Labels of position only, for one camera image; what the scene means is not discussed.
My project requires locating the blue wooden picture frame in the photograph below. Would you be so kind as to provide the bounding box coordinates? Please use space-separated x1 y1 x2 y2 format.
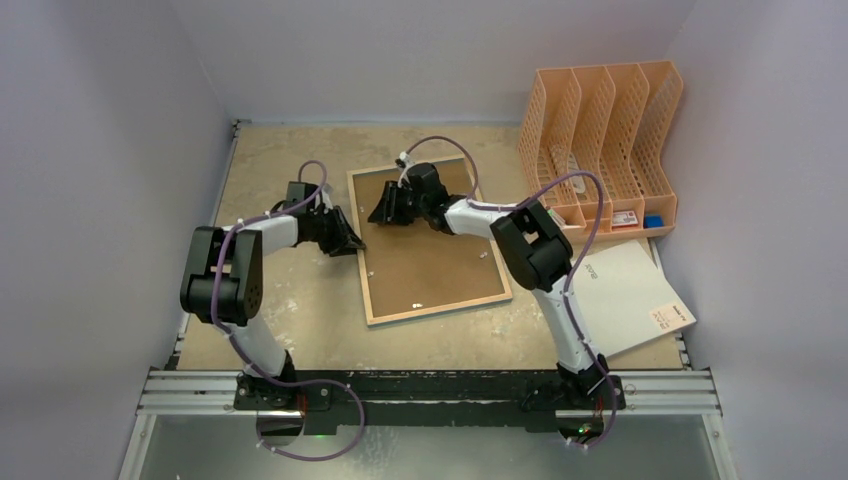
346 154 515 327

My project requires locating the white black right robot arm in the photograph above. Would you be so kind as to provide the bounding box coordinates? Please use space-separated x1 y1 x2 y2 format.
368 159 615 407

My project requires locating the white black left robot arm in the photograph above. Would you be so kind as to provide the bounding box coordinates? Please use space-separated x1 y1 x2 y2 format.
179 181 366 409

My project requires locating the orange plastic file organizer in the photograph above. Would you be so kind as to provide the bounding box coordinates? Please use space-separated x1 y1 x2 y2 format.
517 60 684 242

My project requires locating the red white small card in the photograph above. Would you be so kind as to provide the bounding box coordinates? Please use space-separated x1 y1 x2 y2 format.
611 210 641 230

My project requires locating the blue small object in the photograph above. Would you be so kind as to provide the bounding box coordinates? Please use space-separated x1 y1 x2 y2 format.
643 214 665 229

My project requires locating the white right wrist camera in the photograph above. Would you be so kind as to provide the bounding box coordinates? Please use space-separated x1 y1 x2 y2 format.
395 151 414 184

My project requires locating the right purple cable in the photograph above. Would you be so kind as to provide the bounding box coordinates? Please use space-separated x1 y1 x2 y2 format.
396 135 621 452

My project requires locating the purple cable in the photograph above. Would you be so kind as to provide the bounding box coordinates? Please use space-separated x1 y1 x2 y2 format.
396 135 621 452
210 160 367 464

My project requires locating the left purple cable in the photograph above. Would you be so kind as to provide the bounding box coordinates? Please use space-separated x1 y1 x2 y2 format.
210 160 367 464

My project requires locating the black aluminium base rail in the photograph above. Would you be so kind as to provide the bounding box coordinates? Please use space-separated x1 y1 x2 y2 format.
120 370 737 479

